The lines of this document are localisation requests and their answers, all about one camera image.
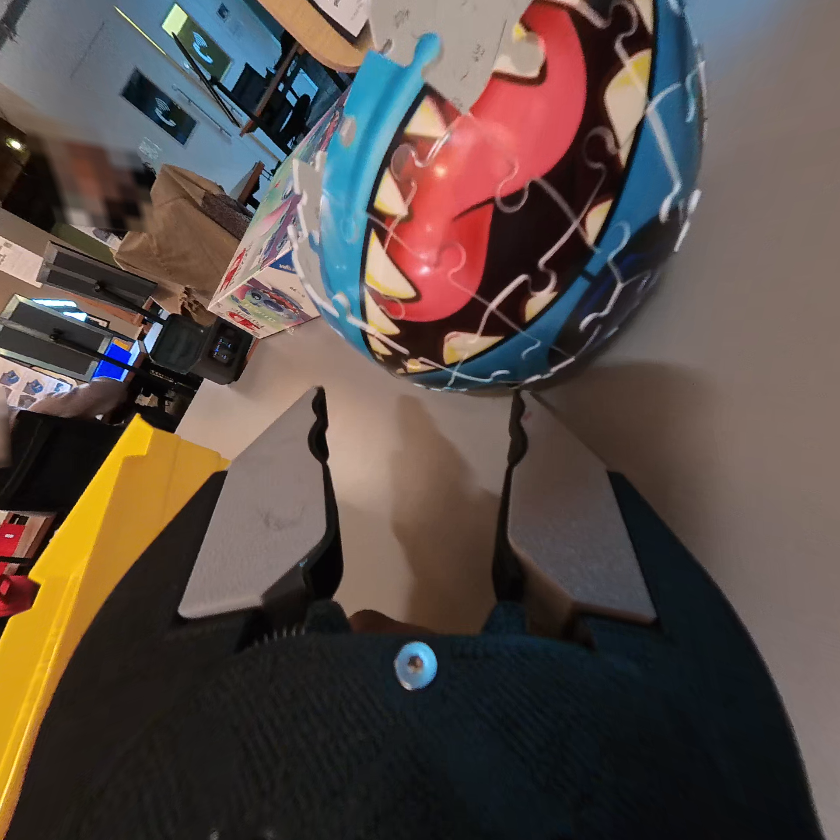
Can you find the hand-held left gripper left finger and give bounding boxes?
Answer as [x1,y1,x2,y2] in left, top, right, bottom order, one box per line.
[177,386,345,620]

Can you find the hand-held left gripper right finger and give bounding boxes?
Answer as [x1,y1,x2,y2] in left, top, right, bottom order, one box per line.
[491,392,658,635]

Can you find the blue puzzle ball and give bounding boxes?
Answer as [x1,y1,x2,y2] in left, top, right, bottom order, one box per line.
[289,0,710,396]

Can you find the printed puzzle box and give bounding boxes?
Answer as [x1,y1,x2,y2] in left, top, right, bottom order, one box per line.
[209,88,332,340]

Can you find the yellow plastic bin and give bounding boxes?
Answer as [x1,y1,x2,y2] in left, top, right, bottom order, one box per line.
[0,413,232,756]

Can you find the black charging case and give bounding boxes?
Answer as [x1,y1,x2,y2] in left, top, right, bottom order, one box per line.
[150,314,255,385]

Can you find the blue plastic bin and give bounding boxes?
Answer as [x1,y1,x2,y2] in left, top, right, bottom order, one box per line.
[92,338,143,383]

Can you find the grey framed light panel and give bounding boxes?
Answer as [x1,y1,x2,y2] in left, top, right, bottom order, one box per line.
[0,294,117,383]
[36,239,158,311]

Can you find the brown cloth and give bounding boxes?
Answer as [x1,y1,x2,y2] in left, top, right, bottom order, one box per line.
[115,164,255,311]

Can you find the dark wall sign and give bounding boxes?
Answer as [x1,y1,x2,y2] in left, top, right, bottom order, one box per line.
[121,67,198,147]

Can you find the green wall poster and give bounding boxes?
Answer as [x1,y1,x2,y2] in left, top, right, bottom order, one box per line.
[162,3,232,77]

